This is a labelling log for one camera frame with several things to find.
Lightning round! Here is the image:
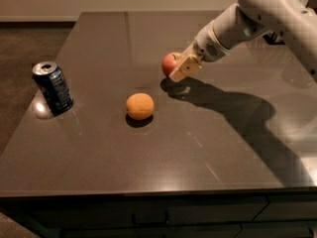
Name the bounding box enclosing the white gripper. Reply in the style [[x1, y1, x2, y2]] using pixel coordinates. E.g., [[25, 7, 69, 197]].
[[168, 23, 230, 82]]

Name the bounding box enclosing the orange fruit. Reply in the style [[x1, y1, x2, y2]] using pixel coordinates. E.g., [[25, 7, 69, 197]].
[[126, 93, 155, 120]]

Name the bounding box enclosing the red apple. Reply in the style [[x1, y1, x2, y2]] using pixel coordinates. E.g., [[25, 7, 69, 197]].
[[161, 53, 182, 77]]

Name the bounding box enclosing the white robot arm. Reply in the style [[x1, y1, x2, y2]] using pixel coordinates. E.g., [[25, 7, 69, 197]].
[[169, 0, 317, 82]]

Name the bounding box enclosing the black wire napkin holder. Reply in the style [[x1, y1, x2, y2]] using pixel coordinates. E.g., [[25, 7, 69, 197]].
[[264, 32, 284, 46]]

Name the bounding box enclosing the blue soda can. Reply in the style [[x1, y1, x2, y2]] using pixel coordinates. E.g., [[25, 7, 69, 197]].
[[32, 61, 73, 114]]

